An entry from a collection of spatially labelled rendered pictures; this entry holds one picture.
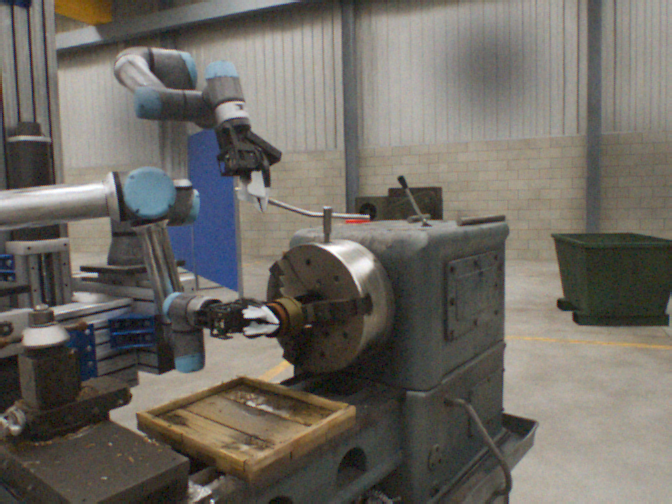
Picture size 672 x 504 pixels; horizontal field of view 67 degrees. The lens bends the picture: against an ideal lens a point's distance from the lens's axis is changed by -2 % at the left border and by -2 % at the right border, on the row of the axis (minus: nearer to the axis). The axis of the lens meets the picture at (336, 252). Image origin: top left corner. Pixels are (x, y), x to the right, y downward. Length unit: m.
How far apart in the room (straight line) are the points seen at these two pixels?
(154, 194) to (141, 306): 0.47
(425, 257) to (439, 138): 10.14
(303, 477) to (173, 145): 1.05
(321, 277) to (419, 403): 0.39
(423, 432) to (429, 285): 0.37
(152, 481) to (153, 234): 0.74
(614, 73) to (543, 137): 1.68
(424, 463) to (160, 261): 0.84
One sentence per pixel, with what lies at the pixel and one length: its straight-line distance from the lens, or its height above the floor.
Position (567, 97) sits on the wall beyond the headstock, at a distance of 11.26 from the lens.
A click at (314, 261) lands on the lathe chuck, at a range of 1.23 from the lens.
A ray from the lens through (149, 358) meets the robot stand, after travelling 1.63.
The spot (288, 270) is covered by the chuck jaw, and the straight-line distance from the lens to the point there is 1.26.
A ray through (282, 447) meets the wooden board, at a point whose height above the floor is 0.90.
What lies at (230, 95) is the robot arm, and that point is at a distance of 1.25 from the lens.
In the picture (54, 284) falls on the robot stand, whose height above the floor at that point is 1.13.
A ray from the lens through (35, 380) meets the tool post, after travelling 0.96.
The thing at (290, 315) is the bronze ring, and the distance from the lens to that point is 1.14.
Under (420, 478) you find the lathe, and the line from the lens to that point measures 1.43.
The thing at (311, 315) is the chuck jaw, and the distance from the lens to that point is 1.16.
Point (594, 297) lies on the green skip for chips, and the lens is 5.63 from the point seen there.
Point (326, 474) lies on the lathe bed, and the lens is 1.17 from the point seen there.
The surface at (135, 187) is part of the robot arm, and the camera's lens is 1.23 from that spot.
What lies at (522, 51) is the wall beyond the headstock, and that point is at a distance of 11.43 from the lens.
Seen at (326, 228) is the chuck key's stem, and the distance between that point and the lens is 1.24.
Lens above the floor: 1.34
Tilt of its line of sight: 6 degrees down
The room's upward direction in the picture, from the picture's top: 2 degrees counter-clockwise
